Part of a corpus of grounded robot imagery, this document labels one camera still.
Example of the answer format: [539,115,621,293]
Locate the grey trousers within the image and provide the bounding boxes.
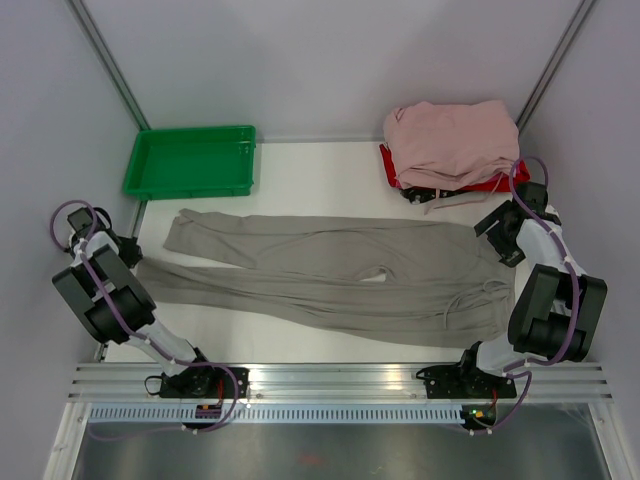
[137,209,515,348]

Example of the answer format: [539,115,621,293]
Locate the red folded garment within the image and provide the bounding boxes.
[379,144,530,193]

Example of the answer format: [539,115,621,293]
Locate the dark patterned folded garment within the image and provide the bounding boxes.
[400,187,465,205]

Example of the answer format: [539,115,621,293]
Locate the aluminium mounting rail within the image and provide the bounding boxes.
[67,362,613,404]

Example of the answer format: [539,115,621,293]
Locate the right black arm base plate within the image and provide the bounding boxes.
[416,364,517,400]

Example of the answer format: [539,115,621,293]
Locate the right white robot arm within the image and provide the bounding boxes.
[455,182,608,396]

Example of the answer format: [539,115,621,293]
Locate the purple cable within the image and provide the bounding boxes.
[469,155,581,439]
[51,198,246,441]

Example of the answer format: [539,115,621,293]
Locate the slotted grey cable duct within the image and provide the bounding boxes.
[89,403,494,426]

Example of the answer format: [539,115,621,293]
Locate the green plastic tray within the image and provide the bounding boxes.
[123,125,256,201]

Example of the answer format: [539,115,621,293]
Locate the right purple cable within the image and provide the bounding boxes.
[469,155,581,439]

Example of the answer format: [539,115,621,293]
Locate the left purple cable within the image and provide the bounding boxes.
[51,198,246,441]

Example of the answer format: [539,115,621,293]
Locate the right aluminium frame post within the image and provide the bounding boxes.
[516,0,600,133]

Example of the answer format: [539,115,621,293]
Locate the aluminium frame post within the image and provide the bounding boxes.
[66,0,150,131]
[516,0,600,133]

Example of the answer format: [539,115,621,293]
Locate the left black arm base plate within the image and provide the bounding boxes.
[144,367,249,400]

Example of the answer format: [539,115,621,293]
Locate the pink folded trousers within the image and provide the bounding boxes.
[383,100,520,191]

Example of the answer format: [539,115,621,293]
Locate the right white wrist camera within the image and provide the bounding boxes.
[545,204,562,225]

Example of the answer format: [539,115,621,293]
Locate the left aluminium frame post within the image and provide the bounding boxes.
[66,0,150,131]

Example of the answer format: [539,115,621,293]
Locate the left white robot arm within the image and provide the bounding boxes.
[49,200,218,397]

